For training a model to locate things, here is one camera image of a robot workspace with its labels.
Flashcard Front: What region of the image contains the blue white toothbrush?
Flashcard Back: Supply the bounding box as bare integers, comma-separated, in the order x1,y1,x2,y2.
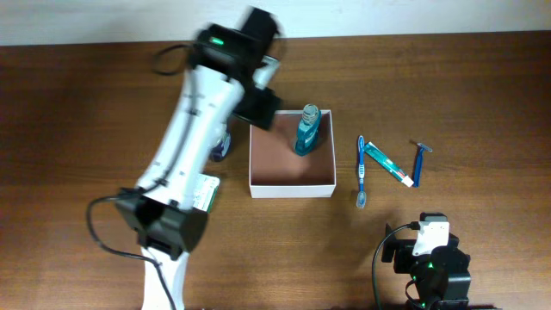
356,135,367,208

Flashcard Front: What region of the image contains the teal mouthwash bottle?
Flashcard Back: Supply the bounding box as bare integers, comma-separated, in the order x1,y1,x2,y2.
294,104,321,157

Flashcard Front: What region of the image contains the clear pump soap bottle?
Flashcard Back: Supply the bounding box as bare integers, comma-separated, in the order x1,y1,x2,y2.
209,132,232,162

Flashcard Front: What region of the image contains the blue disposable razor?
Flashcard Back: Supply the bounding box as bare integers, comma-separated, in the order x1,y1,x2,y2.
412,143,433,188

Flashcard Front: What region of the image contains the green white soap box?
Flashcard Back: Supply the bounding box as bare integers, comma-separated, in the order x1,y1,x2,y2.
193,174,220,213

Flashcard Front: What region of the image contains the teal toothpaste tube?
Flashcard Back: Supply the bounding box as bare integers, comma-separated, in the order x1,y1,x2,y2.
363,142,413,188

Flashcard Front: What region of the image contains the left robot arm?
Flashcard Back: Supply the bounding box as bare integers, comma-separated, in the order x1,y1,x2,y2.
115,8,281,309

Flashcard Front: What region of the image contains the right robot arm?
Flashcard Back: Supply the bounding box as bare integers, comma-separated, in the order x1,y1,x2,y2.
374,213,472,310

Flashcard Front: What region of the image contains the white cardboard box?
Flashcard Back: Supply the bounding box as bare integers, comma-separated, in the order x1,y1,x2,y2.
249,109,337,199

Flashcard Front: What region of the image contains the right black cable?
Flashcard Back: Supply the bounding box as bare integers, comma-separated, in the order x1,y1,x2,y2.
371,221,421,310

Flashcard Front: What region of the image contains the black cable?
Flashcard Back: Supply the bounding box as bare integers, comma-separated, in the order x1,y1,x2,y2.
371,221,421,310
85,41,199,310

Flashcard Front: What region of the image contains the left black cable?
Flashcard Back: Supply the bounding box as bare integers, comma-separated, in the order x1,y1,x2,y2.
85,41,199,310

